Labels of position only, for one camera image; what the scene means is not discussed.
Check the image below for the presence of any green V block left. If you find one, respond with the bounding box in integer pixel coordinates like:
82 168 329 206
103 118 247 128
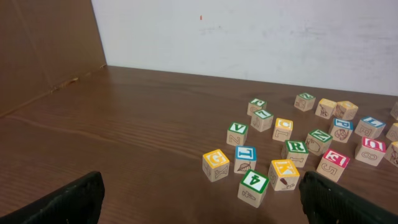
226 122 248 146

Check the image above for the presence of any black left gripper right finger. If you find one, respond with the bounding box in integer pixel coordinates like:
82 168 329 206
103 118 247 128
298 171 397 224

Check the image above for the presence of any blue l block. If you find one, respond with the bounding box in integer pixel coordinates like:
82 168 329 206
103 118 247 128
354 116 386 139
233 146 257 174

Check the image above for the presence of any green Z block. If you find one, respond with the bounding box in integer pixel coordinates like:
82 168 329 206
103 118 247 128
294 93 316 111

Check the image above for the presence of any yellow block beside violin block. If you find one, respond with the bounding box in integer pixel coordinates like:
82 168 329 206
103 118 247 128
334 101 358 121

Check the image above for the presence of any blue P block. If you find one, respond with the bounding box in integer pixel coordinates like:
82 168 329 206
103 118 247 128
329 118 354 143

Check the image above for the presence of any green R block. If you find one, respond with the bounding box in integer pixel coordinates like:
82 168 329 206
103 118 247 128
281 140 309 168

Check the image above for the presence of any red U block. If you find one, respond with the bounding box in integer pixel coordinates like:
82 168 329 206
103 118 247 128
354 137 386 167

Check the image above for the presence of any green 4 block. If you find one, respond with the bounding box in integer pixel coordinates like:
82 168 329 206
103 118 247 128
238 169 269 208

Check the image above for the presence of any brown cardboard panel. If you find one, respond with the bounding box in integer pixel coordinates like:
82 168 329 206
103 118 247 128
1 0 106 114

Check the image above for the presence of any red E block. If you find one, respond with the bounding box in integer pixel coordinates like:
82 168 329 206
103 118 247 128
317 149 350 182

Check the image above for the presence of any yellow K block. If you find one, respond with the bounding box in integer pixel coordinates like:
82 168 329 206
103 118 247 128
268 159 300 191

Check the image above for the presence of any yellow C block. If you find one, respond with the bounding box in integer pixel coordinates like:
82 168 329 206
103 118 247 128
272 118 294 142

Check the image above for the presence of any green J block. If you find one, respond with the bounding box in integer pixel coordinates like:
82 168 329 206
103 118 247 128
247 98 267 116

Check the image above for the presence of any yellow O block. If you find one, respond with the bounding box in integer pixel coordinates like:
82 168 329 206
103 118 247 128
386 123 398 142

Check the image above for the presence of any green 7 block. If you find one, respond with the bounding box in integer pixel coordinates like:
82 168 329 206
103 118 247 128
251 109 274 132

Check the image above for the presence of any yellow G block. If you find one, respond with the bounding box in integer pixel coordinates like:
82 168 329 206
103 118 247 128
202 149 230 182

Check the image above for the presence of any yellow block near A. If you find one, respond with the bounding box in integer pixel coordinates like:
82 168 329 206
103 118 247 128
384 141 398 167

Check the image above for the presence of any green N block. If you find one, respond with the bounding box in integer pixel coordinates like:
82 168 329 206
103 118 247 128
305 129 333 156

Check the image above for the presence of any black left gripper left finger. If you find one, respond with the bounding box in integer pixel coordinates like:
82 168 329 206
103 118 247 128
1 171 105 224

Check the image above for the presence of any yellow block violin side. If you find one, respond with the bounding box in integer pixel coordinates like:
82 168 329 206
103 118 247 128
315 98 337 119

